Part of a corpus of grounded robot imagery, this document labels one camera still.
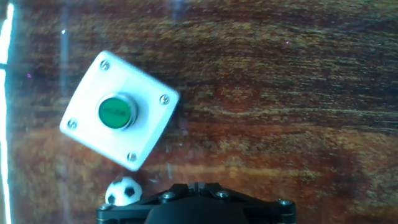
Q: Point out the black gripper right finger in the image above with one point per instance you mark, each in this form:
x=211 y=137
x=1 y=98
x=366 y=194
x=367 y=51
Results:
x=242 y=201

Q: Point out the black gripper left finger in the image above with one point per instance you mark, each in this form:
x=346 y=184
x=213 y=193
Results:
x=155 y=202

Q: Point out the small black white soccer ball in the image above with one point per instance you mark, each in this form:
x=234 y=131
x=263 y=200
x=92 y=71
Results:
x=122 y=193

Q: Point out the white box with green button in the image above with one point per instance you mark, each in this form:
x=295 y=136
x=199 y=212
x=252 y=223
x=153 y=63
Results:
x=93 y=133

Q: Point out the red-brown wooden board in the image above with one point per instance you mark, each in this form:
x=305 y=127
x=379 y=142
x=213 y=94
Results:
x=264 y=109

